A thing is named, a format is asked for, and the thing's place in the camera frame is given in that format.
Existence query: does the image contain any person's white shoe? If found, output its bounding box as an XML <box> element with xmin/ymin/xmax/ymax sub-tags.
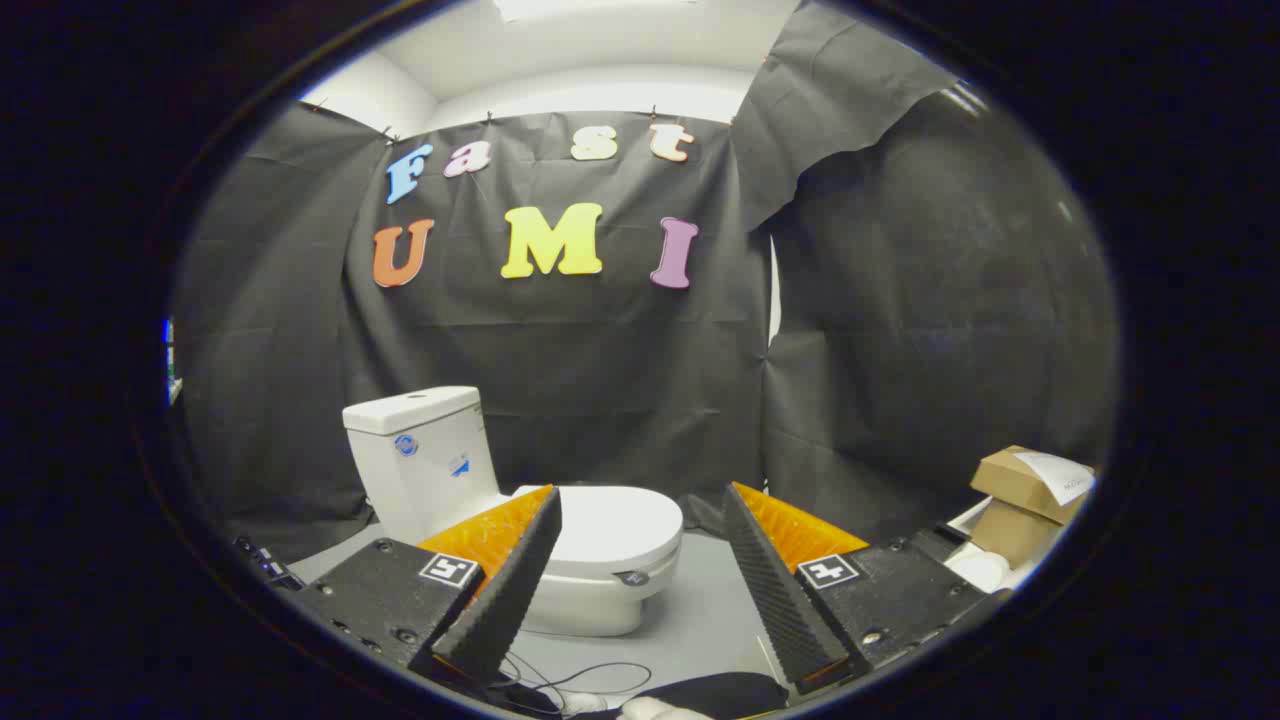
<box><xmin>618</xmin><ymin>696</ymin><xmax>713</xmax><ymax>720</ymax></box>

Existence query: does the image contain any white toilet lid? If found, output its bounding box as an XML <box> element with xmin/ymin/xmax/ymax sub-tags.
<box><xmin>510</xmin><ymin>485</ymin><xmax>685</xmax><ymax>589</ymax></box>

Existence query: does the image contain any ceiling light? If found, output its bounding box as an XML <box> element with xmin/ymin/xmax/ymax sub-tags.
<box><xmin>495</xmin><ymin>0</ymin><xmax>701</xmax><ymax>23</ymax></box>

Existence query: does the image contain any black backdrop cloth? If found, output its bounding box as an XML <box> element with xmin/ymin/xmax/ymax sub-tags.
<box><xmin>170</xmin><ymin>0</ymin><xmax>1119</xmax><ymax>566</ymax></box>

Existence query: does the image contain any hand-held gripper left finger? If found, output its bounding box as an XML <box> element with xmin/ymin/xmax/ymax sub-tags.
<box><xmin>290</xmin><ymin>485</ymin><xmax>563</xmax><ymax>691</ymax></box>

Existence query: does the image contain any black power strip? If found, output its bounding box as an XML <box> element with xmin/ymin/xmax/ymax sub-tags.
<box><xmin>235</xmin><ymin>537</ymin><xmax>306</xmax><ymax>591</ymax></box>

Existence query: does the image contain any white toilet body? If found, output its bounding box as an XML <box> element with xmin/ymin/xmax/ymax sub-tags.
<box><xmin>342</xmin><ymin>386</ymin><xmax>685</xmax><ymax>638</ymax></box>

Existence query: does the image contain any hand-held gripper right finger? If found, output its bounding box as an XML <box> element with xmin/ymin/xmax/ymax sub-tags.
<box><xmin>722</xmin><ymin>482</ymin><xmax>1006</xmax><ymax>696</ymax></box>

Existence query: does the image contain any brown cardboard box white label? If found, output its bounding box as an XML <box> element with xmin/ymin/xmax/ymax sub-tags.
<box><xmin>970</xmin><ymin>445</ymin><xmax>1097</xmax><ymax>526</ymax></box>

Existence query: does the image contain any black cable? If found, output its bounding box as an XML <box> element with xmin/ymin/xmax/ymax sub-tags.
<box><xmin>498</xmin><ymin>652</ymin><xmax>656</xmax><ymax>717</ymax></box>

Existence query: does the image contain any white roll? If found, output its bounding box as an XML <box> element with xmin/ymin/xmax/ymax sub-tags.
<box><xmin>945</xmin><ymin>545</ymin><xmax>1013</xmax><ymax>596</ymax></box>

